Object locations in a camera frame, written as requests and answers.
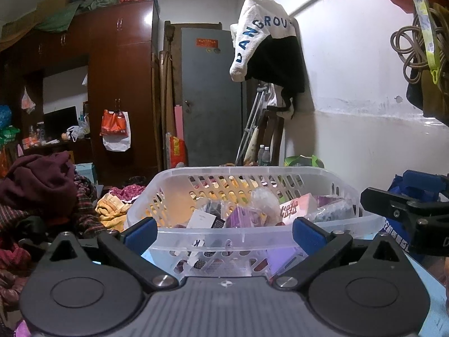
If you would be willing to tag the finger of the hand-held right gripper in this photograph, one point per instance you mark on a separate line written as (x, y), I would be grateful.
(389, 200)
(426, 184)

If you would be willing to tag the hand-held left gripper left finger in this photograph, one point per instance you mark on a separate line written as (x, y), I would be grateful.
(140, 235)

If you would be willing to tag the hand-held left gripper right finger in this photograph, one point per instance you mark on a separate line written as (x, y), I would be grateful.
(310, 235)

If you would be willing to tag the translucent plastic basket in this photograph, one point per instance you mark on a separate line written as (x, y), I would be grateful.
(168, 189)

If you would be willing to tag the light pink box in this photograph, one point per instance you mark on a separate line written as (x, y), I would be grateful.
(300, 207)

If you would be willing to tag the blue printed bag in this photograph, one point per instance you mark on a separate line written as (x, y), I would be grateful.
(396, 233)

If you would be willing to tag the dark purple pack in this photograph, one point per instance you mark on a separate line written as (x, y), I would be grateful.
(333, 209)

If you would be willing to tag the yellow cloth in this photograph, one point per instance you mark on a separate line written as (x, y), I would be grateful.
(110, 210)

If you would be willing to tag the magenta floral cloth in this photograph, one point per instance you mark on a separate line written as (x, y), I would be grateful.
(128, 192)

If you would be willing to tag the clear crumpled plastic bag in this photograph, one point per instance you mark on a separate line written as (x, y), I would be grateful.
(265, 203)

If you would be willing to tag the white flat box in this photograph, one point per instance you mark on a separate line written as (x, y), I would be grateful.
(200, 219)

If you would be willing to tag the plaid cloth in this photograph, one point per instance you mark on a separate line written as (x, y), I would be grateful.
(86, 200)

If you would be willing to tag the green bag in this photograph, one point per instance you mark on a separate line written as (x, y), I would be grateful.
(301, 161)

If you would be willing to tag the teal box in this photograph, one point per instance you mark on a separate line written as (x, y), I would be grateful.
(86, 172)

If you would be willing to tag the dark hanging bag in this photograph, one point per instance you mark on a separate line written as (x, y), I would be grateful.
(431, 98)

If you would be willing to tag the clear water bottle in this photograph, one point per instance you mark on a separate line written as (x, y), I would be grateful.
(261, 156)
(268, 157)

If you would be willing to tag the red and yellow bag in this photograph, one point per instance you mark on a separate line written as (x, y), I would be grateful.
(178, 152)

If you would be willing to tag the orange and white plastic bag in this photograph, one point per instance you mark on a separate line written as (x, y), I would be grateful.
(114, 126)

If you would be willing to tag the maroon cloth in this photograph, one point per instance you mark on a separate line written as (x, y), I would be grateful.
(38, 179)

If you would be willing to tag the pink paper roll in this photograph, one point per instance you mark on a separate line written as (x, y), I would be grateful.
(179, 123)

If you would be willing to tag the metal crutches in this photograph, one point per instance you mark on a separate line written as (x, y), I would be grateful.
(250, 123)

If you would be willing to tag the black monitor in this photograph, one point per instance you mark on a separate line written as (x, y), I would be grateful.
(61, 121)

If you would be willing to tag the wooden boards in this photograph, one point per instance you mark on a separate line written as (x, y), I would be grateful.
(168, 94)

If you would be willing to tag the grey metal door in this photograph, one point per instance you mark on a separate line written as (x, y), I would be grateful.
(210, 105)

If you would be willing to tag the brown wooden wardrobe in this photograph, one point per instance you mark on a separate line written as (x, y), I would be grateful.
(119, 77)

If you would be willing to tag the small hanging plastic bag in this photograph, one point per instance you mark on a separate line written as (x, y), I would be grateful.
(27, 101)

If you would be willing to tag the black hanging garment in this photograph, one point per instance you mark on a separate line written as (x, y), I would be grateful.
(277, 63)

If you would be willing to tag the white blue-lettered garment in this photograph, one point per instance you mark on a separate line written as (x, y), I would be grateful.
(259, 17)

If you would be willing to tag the green cloth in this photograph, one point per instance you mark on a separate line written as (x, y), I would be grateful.
(70, 14)

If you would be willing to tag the cardboard box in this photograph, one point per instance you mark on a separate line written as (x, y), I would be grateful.
(31, 10)

